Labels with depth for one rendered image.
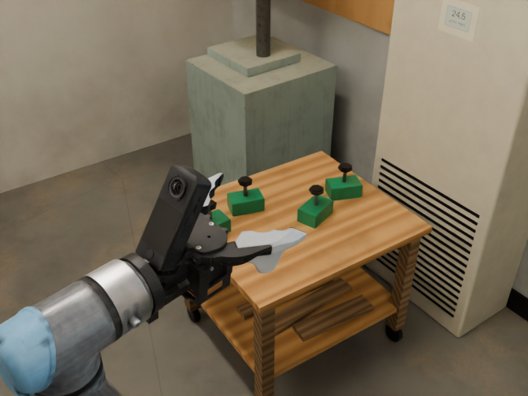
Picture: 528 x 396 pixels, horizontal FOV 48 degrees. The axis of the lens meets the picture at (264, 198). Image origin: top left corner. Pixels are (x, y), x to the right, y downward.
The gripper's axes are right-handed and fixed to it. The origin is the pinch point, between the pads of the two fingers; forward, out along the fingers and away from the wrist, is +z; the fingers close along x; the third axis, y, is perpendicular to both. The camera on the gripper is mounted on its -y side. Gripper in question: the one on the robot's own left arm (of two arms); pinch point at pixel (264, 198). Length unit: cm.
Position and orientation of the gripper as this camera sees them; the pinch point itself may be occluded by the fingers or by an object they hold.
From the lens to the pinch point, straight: 75.6
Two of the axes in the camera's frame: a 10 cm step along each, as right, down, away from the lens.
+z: 6.9, -4.1, 5.9
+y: -1.0, 7.6, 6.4
